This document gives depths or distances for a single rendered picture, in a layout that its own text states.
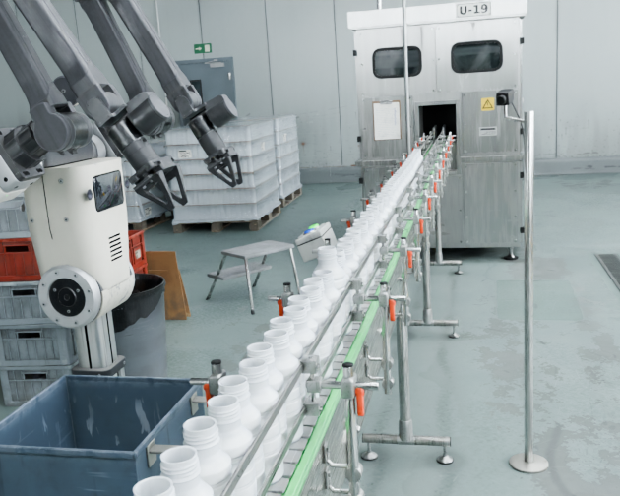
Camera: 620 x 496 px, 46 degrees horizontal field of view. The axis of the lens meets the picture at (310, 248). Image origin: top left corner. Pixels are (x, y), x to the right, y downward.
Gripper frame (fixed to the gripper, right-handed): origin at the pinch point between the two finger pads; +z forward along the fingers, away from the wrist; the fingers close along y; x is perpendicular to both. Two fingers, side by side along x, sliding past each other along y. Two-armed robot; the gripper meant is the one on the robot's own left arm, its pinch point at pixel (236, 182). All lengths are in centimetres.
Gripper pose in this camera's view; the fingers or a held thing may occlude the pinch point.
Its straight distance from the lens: 195.1
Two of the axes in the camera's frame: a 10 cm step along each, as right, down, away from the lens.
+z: 5.2, 8.5, 0.9
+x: -8.4, 4.9, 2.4
